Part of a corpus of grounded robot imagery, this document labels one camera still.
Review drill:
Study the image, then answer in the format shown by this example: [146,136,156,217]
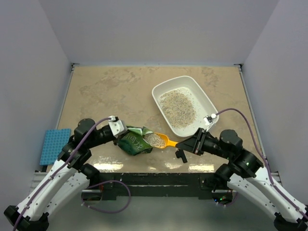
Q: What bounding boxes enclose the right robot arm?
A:
[176,128,308,231]

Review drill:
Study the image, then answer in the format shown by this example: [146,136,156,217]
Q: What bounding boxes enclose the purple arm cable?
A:
[214,108,308,222]
[11,116,114,231]

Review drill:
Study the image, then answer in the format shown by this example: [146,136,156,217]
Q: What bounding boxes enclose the white litter box tray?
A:
[152,76,219,138]

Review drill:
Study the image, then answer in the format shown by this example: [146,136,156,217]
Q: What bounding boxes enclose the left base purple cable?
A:
[81,180,132,214]

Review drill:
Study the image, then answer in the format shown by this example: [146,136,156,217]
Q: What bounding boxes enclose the black bag clip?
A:
[175,149,188,163]

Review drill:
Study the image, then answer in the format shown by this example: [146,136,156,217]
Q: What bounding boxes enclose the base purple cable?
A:
[81,180,132,214]
[216,190,241,207]

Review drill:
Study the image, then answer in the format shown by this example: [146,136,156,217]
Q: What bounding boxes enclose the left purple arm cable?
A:
[11,116,114,231]

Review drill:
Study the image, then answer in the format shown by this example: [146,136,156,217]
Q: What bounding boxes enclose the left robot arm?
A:
[4,116,127,231]

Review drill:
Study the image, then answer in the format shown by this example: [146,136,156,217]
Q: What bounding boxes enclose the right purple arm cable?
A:
[214,108,308,222]

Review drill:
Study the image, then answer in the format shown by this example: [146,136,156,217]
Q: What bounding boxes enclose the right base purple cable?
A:
[216,190,241,207]

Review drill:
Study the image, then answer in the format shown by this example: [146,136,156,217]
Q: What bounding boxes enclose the yellow plastic scoop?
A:
[143,132,178,149]

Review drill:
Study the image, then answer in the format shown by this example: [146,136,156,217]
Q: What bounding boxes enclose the green litter bag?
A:
[114,126,153,156]

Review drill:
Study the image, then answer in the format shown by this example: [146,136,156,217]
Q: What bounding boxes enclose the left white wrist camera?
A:
[107,115,128,138]

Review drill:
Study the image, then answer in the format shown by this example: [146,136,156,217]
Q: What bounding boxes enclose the blue perforated block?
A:
[39,128,71,166]

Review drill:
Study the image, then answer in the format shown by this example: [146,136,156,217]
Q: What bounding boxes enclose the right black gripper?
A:
[176,127,231,159]

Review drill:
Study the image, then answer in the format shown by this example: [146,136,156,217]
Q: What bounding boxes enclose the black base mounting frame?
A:
[80,171,241,202]

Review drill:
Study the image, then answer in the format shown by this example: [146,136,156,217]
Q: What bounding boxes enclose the cat litter pile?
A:
[159,88,196,128]

